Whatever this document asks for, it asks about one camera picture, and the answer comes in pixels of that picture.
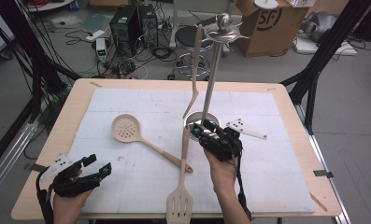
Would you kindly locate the cardboard box round black logo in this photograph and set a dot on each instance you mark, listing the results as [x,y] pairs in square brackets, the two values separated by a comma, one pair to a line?
[267,34]

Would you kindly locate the white gridded mat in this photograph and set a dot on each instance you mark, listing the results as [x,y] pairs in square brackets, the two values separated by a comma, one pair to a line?
[267,174]

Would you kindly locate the brown tape strip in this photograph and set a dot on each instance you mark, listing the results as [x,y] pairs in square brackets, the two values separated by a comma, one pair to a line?
[318,202]
[96,84]

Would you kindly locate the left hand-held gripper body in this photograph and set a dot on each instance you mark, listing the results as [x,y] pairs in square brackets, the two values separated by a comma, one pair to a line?
[71,185]

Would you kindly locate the metal utensil stand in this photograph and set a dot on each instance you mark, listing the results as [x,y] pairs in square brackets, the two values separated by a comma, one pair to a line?
[211,77]

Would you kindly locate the white power strip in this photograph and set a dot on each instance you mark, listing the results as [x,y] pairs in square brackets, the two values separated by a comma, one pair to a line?
[95,35]

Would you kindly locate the grey bag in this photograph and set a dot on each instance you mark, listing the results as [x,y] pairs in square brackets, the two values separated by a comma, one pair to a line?
[320,25]

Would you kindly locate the white flat board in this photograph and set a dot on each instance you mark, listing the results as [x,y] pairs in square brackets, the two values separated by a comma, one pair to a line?
[323,48]

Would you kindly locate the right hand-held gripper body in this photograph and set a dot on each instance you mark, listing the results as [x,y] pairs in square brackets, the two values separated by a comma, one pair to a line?
[222,146]

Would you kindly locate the black round stool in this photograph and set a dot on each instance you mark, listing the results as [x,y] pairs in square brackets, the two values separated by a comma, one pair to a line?
[183,37]

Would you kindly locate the white device green display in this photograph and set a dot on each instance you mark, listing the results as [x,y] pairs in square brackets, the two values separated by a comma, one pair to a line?
[101,49]

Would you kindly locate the slim black computer tower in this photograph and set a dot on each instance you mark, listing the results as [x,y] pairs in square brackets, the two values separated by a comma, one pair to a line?
[148,25]

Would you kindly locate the beige slotted turner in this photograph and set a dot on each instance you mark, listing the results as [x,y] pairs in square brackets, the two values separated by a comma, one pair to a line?
[179,202]

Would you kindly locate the beige perforated skimmer spoon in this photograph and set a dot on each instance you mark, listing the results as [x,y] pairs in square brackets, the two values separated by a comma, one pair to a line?
[125,129]

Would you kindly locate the aluminium rail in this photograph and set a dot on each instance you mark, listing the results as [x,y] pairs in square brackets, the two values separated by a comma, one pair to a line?
[326,168]
[8,155]

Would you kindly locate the large black computer tower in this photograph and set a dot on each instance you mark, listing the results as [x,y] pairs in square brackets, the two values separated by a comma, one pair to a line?
[124,28]

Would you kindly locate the beige solid spatula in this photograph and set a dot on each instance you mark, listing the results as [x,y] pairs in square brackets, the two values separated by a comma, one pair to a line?
[196,56]

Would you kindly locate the person's right hand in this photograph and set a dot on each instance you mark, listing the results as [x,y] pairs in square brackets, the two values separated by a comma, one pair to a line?
[222,174]

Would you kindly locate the person's left hand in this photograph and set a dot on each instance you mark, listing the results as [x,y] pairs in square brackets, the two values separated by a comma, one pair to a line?
[69,205]

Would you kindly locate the white round disc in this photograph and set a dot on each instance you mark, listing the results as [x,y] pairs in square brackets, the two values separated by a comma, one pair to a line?
[266,3]

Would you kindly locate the black frame stand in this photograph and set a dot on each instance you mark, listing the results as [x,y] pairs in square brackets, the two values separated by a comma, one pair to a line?
[326,46]
[27,40]

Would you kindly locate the black tape strip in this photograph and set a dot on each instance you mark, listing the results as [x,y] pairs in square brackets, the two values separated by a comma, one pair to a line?
[36,168]
[323,174]

